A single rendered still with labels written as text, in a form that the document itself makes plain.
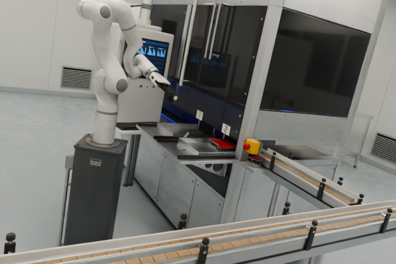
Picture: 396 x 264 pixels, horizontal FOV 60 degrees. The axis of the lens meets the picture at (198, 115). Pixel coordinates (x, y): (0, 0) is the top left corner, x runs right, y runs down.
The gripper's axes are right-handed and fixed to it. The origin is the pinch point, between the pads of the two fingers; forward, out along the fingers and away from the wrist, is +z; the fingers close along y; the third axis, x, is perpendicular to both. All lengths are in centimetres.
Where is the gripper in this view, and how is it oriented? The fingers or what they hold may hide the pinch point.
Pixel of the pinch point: (170, 92)
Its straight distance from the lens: 198.5
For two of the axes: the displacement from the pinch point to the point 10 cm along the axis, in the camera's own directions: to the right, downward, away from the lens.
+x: -6.2, 7.4, 2.6
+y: 4.3, 0.5, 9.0
